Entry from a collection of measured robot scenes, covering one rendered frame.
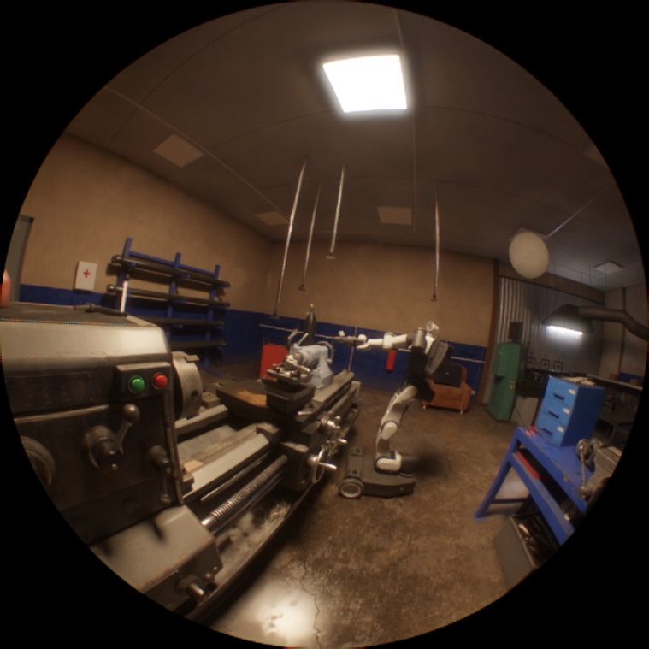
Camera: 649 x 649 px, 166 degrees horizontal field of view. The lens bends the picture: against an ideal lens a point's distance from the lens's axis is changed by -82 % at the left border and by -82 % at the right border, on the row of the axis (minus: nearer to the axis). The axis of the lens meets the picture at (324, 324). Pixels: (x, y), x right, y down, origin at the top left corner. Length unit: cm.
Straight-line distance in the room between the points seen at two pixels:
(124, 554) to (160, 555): 10
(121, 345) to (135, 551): 51
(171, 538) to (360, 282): 520
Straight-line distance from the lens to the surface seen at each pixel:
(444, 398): 455
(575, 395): 168
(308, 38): 214
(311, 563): 159
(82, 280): 362
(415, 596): 164
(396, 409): 184
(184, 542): 72
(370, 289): 519
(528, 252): 395
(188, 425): 116
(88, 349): 48
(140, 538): 71
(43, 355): 47
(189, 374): 80
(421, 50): 213
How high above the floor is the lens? 141
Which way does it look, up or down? 1 degrees down
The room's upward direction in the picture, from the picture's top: 8 degrees clockwise
